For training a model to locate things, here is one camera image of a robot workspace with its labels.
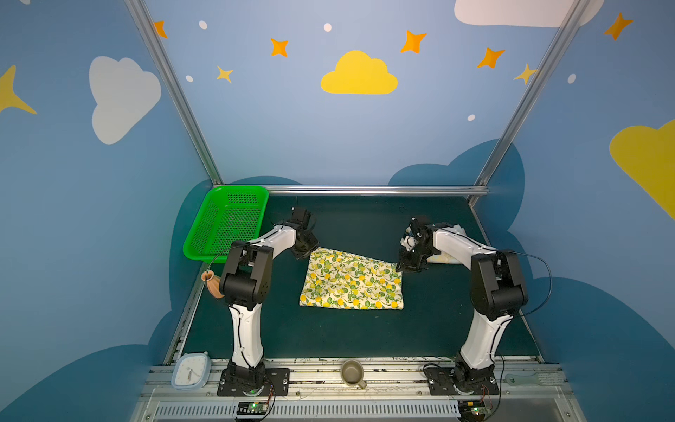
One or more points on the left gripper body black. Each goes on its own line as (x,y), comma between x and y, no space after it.
(306,244)

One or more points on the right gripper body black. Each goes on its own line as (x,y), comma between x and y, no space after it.
(409,256)

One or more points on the lemon print skirt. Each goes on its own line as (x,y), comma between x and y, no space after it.
(342,280)

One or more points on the pastel floral skirt pink flowers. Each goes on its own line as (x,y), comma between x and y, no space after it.
(449,245)

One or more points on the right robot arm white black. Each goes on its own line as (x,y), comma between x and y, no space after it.
(497,288)

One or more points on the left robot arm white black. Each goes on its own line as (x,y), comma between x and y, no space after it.
(246,283)

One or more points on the green plastic basket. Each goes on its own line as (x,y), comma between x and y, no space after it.
(227,214)

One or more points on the terracotta ribbed vase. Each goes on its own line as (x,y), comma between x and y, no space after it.
(212,282)

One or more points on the olive ceramic mug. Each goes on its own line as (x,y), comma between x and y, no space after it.
(353,374)

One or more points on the right green circuit board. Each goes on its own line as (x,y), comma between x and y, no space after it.
(473,411)

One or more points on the green circuit board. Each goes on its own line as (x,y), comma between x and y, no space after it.
(252,411)
(473,411)

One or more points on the white square clock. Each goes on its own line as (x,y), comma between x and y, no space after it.
(191,372)

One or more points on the left green circuit board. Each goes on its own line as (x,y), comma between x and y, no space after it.
(252,411)

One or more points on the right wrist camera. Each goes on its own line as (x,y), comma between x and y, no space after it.
(417,233)

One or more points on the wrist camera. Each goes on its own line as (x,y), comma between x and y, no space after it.
(417,233)
(300,217)

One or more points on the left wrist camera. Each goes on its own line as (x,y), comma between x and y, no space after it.
(300,217)

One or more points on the aluminium frame back rail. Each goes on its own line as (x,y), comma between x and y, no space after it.
(389,191)

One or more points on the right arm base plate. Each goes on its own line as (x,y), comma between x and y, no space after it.
(448,381)

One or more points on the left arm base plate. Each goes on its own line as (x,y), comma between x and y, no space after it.
(274,380)

